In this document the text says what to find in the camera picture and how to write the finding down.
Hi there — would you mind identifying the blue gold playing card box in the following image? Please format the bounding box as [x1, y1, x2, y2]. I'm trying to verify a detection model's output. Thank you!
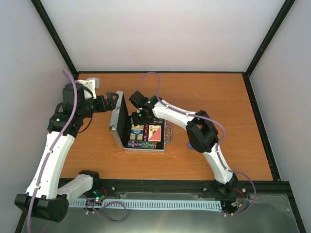
[130, 124, 144, 141]

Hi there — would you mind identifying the red playing card box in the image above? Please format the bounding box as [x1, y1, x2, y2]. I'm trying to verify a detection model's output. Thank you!
[148, 125, 162, 142]

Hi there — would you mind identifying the aluminium poker case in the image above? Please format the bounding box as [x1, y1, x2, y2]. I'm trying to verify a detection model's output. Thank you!
[109, 91, 173, 152]

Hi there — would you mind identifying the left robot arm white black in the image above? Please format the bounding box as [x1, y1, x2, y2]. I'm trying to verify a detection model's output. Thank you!
[15, 81, 119, 222]

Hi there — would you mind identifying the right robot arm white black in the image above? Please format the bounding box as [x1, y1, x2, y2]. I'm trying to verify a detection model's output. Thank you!
[129, 91, 238, 198]

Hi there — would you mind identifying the red dice row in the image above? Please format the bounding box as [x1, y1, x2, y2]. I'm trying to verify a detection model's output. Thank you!
[143, 124, 149, 141]

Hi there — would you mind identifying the lower poker chip row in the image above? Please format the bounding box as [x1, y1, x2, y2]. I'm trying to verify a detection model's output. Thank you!
[127, 140, 156, 150]

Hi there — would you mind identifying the green led circuit board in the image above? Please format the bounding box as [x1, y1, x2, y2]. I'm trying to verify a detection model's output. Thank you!
[93, 187, 107, 202]

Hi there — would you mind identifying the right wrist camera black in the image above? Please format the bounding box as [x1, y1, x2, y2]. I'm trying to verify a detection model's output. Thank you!
[129, 91, 149, 109]

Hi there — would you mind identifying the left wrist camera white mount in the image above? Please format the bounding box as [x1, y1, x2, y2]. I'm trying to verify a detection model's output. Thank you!
[76, 77, 100, 100]

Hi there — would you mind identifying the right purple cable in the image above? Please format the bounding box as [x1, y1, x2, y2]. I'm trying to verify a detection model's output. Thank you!
[137, 71, 256, 216]

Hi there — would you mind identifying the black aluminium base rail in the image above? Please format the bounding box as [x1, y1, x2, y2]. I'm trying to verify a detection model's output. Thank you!
[94, 179, 291, 200]

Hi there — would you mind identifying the left black frame post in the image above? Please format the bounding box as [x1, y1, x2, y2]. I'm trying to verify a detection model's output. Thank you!
[31, 0, 78, 78]

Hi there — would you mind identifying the black frame post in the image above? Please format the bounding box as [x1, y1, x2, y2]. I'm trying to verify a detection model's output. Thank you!
[245, 0, 295, 78]
[31, 0, 78, 78]

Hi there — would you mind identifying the light blue cable duct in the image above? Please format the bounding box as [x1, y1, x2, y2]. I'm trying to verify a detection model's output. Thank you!
[69, 198, 221, 212]

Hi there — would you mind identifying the black table edge frame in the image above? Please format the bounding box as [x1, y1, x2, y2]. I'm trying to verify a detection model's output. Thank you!
[62, 73, 277, 181]

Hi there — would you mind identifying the right black frame post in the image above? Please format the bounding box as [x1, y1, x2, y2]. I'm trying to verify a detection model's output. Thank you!
[245, 0, 295, 78]

